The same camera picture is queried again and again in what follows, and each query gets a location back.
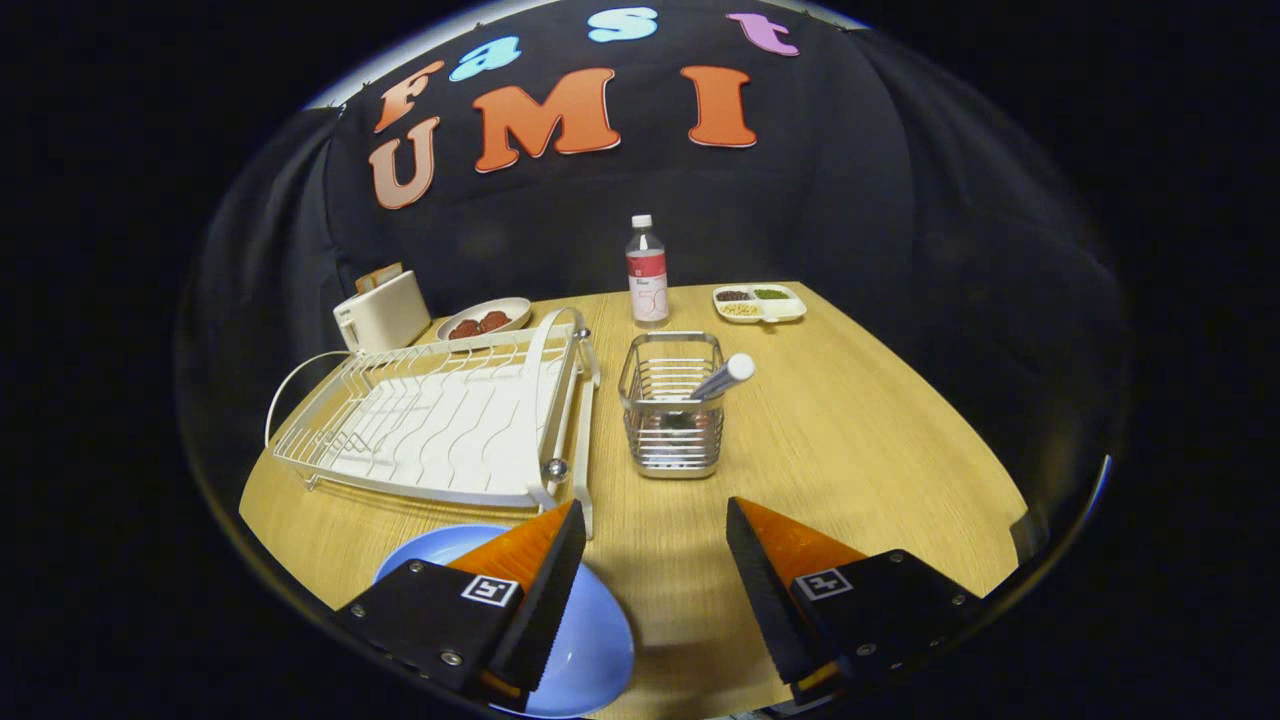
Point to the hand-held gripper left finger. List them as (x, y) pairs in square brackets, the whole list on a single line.
[(550, 610)]

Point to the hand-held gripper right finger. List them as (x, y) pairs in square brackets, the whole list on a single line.
[(765, 600)]

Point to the blue plate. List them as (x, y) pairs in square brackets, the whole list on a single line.
[(590, 640)]

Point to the beige round dish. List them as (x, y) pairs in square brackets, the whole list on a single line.
[(510, 305)]

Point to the white plastic drip tray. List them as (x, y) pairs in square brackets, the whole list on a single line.
[(420, 430)]

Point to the white divided snack tray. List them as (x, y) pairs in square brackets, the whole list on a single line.
[(785, 312)]

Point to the yellow beans pile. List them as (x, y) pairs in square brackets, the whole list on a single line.
[(740, 309)]

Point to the red meat steak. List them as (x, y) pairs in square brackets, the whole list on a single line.
[(494, 322), (464, 329)]

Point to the clear bottle with red label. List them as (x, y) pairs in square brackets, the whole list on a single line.
[(647, 290)]

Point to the white toaster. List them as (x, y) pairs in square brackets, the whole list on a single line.
[(385, 318)]

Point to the brown toast slice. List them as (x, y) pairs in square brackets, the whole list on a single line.
[(390, 272), (368, 282)]

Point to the black backdrop cloth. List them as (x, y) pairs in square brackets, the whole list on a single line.
[(850, 200)]

